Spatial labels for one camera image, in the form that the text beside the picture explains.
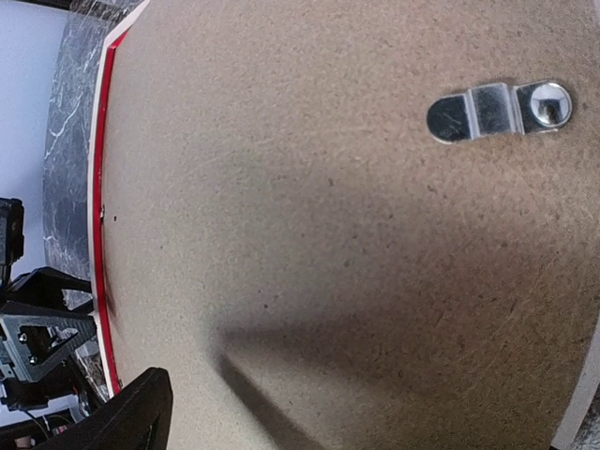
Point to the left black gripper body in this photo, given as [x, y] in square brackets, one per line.
[38, 357]

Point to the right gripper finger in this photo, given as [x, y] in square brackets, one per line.
[139, 417]

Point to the brown cardboard backing board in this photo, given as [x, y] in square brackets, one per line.
[359, 224]

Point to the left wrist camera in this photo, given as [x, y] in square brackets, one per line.
[12, 238]

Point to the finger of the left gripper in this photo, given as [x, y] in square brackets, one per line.
[44, 287]

